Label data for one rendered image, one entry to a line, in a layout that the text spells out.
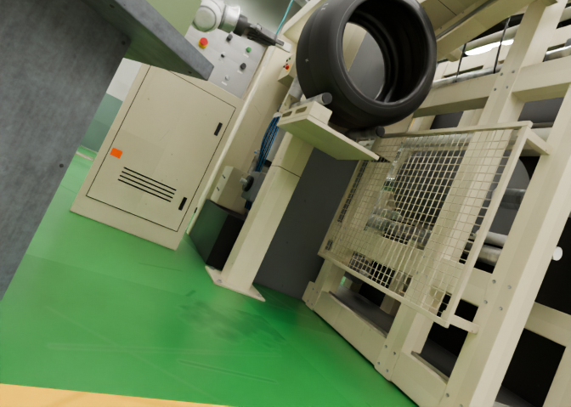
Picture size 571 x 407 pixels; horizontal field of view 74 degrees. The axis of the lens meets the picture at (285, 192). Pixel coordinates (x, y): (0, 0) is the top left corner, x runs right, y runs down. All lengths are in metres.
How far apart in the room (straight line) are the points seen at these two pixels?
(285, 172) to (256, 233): 0.32
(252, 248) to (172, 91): 0.91
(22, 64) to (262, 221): 1.26
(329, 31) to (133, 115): 1.06
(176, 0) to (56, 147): 0.38
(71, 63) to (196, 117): 1.27
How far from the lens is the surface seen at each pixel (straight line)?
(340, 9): 1.61
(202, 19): 1.33
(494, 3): 1.96
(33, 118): 0.86
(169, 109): 2.08
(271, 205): 1.83
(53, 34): 0.85
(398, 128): 2.08
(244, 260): 1.85
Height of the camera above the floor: 0.39
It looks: 4 degrees up
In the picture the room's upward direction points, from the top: 25 degrees clockwise
